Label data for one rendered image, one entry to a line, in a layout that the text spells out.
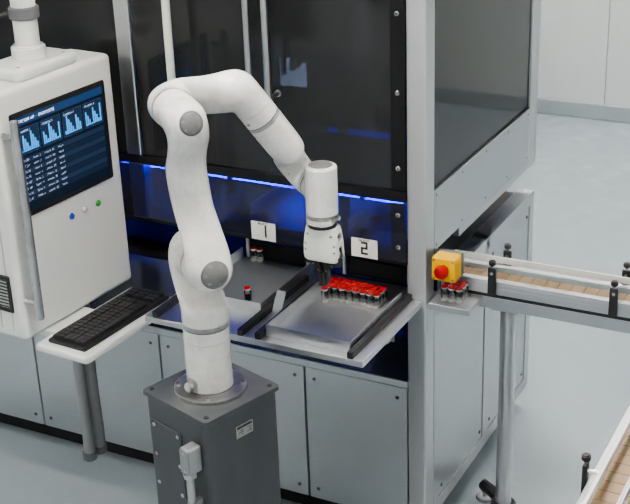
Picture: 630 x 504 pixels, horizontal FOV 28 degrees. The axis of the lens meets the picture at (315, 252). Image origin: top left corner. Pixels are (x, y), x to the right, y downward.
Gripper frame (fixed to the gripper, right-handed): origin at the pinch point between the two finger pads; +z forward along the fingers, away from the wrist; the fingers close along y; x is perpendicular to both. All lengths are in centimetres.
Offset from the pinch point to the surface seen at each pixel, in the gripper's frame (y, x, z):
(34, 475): 131, -22, 110
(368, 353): -10.4, -4.1, 22.3
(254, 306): 29.9, -13.2, 20.0
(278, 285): 33, -32, 22
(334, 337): 1.9, -8.5, 22.1
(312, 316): 13.5, -17.7, 22.1
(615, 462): -86, 29, 17
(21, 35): 97, -6, -56
